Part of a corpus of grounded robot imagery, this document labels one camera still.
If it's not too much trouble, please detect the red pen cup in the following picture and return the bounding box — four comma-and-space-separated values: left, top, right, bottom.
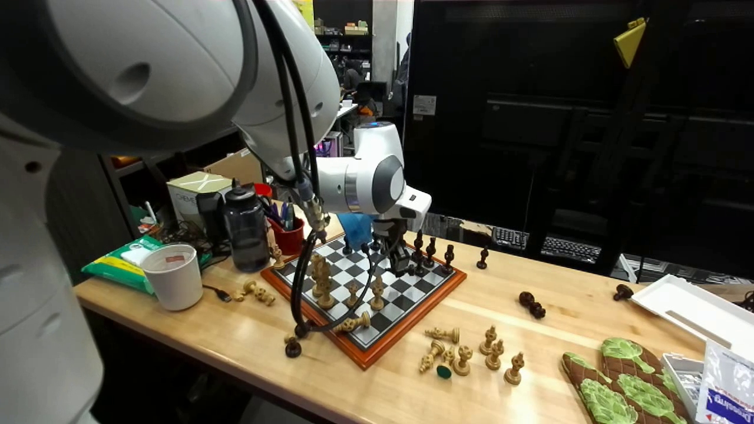
269, 217, 306, 258

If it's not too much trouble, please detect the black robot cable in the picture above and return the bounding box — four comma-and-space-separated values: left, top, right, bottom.
250, 0, 391, 339

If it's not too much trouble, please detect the wooden framed chessboard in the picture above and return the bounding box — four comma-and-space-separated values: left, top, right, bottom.
260, 220, 468, 372

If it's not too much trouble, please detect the black keyboard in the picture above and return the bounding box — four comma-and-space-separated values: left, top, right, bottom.
490, 224, 604, 266

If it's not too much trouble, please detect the large black cabinet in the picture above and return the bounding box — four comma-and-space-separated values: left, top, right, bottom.
399, 0, 754, 277

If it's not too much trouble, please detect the white and green box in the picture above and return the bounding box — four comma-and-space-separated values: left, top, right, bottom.
166, 170, 235, 237

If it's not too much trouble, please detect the clear bag with blue print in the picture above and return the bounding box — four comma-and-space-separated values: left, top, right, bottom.
696, 339, 754, 424

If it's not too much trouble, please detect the white foam tray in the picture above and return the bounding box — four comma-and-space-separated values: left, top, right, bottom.
629, 270, 754, 363

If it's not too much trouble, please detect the yellow triangular sign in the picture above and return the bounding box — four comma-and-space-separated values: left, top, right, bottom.
612, 17, 651, 71

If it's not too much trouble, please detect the brown green oven mitt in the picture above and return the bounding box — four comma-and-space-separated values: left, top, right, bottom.
599, 337, 696, 424
560, 351, 644, 424

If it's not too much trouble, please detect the green wipes packet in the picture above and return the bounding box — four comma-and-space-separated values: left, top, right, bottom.
80, 233, 173, 299

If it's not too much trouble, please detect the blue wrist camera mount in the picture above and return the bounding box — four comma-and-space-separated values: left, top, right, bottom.
336, 210, 378, 255

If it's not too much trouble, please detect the brown cardboard box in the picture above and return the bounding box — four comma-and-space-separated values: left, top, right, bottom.
204, 149, 266, 187

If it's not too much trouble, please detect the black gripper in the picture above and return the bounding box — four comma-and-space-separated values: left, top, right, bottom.
373, 217, 414, 277

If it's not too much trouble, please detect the clear plastic container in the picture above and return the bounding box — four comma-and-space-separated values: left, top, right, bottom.
659, 351, 709, 420

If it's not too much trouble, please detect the lit computer case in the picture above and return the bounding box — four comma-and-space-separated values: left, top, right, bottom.
314, 130, 347, 159

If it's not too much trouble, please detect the small black cord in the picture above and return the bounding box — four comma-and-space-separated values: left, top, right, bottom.
201, 283, 233, 304

